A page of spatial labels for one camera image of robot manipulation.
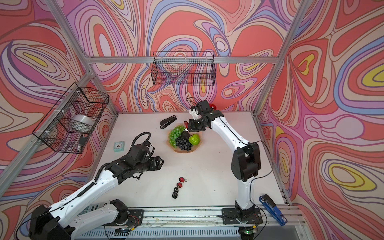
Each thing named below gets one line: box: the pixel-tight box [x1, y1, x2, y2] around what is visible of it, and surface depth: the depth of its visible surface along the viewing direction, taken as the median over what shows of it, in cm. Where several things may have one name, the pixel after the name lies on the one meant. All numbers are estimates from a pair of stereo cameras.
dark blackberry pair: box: [171, 187, 179, 199], surface depth 82 cm
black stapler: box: [160, 115, 178, 130], surface depth 113 cm
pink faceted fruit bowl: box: [167, 129, 202, 154], surface depth 98 cm
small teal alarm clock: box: [113, 141, 125, 152], surface depth 100 cm
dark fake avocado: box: [181, 130, 191, 141], surface depth 103 cm
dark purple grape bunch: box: [175, 137, 193, 151], surface depth 97 cm
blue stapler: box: [259, 194, 288, 226], surface depth 75 cm
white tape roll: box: [68, 114, 95, 133], surface depth 74 cm
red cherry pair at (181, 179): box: [176, 177, 188, 189], surface depth 86 cm
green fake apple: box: [188, 134, 200, 146], surface depth 96 cm
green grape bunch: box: [169, 125, 186, 149], surface depth 100 cm
